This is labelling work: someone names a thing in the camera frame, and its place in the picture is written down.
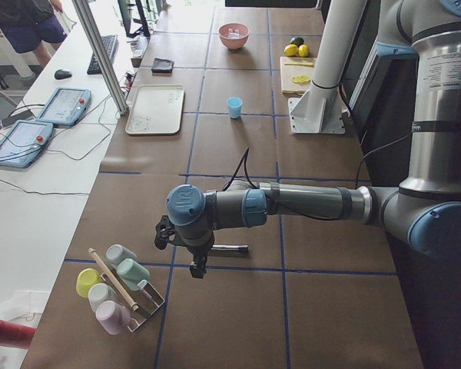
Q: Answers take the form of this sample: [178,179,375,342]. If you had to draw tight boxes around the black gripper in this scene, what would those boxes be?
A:
[154,215,214,279]

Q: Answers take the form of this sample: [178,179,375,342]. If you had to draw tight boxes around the steel muddler black tip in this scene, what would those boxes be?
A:
[210,244,249,254]

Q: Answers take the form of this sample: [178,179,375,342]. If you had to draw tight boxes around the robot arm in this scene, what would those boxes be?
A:
[154,1,461,278]

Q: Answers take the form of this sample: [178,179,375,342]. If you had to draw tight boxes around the metal cup rack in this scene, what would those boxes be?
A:
[101,272,165,333]

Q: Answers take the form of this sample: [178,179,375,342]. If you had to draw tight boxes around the mint green cup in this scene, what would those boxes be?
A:
[116,258,151,291]

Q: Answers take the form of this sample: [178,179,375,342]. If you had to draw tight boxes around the grey cup upper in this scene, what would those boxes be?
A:
[105,244,137,268]

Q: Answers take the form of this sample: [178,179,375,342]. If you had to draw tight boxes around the pink cup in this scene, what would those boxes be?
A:
[95,301,131,335]

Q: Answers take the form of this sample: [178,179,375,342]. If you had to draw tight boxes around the white cup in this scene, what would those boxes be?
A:
[88,283,118,313]

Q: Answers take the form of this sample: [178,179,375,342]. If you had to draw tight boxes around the yellow cup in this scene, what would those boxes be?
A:
[75,268,101,298]

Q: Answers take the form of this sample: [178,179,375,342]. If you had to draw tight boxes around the blue plastic cup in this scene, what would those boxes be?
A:
[227,96,243,119]

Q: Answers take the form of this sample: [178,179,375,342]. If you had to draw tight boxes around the wooden rack rod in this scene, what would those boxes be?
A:
[88,248,139,311]

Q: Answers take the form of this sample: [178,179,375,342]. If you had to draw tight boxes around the cream bear tray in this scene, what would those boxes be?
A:
[125,85,184,135]

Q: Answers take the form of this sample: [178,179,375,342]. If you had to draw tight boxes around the dark grey cloth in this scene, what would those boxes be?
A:
[151,58,174,74]

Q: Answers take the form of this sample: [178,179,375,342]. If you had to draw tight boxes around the far teach pendant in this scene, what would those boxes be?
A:
[36,87,91,127]

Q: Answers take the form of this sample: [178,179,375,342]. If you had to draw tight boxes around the teach pendant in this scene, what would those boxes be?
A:
[0,120,55,168]
[36,87,91,127]

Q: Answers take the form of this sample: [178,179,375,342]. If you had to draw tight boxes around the red cylinder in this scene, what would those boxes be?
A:
[0,320,36,349]

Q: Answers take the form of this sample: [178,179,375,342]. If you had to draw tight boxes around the lemon slices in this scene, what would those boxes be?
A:
[291,75,310,85]

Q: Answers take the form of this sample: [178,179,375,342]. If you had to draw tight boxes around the near teach pendant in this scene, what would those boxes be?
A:
[0,120,55,168]

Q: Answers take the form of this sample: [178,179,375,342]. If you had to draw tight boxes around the wooden cutting board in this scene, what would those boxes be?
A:
[280,57,317,94]

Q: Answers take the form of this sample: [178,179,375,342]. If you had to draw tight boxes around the yellow plastic knife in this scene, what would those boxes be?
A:
[284,61,315,68]

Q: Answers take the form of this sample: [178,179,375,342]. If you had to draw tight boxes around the pink bowl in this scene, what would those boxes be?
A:
[218,23,250,50]

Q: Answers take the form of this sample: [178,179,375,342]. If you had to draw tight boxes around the yellow lemon left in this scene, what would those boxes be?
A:
[284,44,299,57]

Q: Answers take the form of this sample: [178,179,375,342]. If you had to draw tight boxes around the yellow lemon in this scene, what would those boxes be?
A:
[297,44,310,58]
[284,44,299,57]

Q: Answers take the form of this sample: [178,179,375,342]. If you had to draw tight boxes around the black computer mouse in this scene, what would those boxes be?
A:
[54,69,72,80]

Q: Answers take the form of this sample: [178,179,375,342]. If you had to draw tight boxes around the black keyboard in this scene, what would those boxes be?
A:
[86,34,120,75]

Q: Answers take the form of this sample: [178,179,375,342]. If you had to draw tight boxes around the yellow lemon right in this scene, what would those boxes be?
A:
[297,44,310,58]

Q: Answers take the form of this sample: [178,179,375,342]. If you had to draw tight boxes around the black monitor stand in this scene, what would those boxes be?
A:
[118,0,157,38]

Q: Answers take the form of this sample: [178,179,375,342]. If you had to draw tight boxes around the green lime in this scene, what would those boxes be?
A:
[290,36,304,47]

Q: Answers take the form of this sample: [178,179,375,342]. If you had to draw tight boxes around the person in purple shorts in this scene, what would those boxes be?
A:
[0,0,66,67]

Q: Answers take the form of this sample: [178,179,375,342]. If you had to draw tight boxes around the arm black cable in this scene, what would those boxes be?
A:
[221,147,343,221]

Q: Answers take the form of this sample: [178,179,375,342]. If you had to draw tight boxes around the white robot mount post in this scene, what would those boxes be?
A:
[288,0,367,135]

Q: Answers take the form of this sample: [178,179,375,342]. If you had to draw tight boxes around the aluminium frame post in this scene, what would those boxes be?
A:
[72,0,129,116]

